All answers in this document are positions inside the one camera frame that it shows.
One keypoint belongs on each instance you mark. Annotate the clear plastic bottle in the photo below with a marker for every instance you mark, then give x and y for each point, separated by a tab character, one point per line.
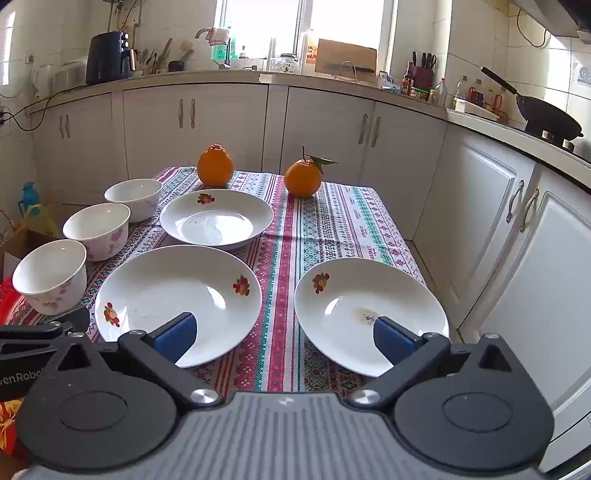
441	94

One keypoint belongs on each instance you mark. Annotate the striped patterned tablecloth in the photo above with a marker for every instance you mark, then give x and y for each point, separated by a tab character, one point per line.
286	277

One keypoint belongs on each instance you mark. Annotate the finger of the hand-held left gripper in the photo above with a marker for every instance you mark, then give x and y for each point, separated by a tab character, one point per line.
32	339

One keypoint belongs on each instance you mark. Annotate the teal plastic bottle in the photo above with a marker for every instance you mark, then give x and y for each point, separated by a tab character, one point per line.
30	196

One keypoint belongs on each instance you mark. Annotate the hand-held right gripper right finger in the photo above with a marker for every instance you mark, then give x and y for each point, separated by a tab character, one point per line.
392	341

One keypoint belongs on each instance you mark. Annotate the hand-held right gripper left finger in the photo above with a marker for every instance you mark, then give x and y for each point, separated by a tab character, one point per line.
178	337

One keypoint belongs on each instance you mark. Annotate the blue white packet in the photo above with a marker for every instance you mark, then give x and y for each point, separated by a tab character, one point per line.
388	82

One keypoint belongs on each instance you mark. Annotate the window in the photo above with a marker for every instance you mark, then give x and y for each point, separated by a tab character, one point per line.
268	23

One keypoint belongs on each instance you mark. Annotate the green dish soap bottle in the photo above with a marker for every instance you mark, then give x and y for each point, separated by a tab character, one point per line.
233	48

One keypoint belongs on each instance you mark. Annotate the dark sauce bottle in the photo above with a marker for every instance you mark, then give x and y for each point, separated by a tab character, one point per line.
407	83

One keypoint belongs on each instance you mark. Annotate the wooden cutting board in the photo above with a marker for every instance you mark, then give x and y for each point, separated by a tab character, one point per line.
346	53

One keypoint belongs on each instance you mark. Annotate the white tray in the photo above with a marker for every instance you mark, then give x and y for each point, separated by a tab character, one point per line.
475	110

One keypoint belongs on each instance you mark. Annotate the pink cloth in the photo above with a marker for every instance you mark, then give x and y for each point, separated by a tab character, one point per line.
218	36

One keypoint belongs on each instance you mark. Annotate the kitchen knife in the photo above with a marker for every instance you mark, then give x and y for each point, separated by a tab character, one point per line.
362	70

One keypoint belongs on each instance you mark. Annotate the orange with bumpy top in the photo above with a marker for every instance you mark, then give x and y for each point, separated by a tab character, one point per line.
215	168

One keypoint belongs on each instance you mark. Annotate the beige kitchen countertop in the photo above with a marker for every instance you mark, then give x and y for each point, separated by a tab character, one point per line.
184	76

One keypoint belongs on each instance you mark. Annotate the black air fryer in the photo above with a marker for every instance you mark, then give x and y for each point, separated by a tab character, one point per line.
108	57

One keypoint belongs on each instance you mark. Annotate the wall sticker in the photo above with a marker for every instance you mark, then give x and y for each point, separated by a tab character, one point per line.
584	74

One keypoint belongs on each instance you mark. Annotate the red gift box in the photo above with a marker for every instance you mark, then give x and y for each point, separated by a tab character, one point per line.
9	429

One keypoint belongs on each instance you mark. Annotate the metal faucet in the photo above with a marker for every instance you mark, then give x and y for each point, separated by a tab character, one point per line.
227	53

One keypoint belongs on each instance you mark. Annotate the gas stove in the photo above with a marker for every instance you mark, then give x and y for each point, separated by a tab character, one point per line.
570	146

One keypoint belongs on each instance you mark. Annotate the utensil holder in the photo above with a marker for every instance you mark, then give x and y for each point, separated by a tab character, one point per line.
147	60

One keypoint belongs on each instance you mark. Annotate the white kettle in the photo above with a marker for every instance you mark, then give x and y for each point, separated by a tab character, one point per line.
44	81

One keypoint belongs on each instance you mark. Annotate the white plate with fruit print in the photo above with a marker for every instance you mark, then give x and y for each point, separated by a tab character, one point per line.
161	286
332	332
231	230

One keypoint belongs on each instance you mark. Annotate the black wok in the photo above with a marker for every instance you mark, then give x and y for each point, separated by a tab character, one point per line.
547	115

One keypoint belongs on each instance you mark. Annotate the dark red knife block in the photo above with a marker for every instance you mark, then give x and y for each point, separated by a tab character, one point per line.
422	76

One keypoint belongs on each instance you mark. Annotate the red label sauce bottle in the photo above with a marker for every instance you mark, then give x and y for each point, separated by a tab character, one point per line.
475	94

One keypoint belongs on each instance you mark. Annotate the cardboard box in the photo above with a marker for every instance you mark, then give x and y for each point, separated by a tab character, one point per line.
27	240

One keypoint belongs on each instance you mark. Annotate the white bowl with pink flowers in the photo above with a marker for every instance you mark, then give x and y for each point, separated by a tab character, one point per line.
51	290
101	240
138	207

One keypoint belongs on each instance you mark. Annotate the glass jar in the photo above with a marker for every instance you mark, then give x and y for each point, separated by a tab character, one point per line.
286	62

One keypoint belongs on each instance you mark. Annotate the yellow plastic bag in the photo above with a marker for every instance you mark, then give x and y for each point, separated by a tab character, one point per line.
46	224

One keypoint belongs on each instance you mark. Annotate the orange with green leaf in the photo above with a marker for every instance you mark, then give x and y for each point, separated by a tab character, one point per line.
302	180

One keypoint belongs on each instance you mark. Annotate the range hood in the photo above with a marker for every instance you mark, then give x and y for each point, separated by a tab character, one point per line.
554	14

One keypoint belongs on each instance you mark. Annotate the white rice cooker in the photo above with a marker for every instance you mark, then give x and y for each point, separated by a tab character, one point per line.
69	74

